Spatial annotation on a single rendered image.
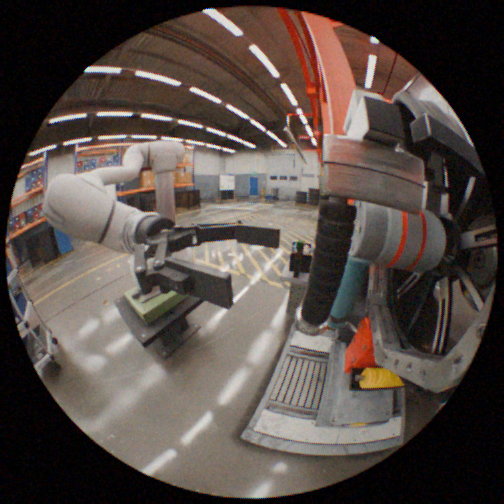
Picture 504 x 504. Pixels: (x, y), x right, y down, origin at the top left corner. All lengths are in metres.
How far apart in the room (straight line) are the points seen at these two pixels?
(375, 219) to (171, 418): 1.07
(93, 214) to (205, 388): 0.90
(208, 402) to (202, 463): 0.38
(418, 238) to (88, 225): 0.57
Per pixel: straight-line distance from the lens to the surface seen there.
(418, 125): 0.16
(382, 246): 0.29
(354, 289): 0.48
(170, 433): 0.98
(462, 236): 0.41
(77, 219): 0.33
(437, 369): 0.28
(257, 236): 0.24
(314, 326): 0.19
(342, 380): 0.80
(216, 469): 0.94
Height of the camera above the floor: 0.90
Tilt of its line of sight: 23 degrees down
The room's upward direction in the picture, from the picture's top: straight up
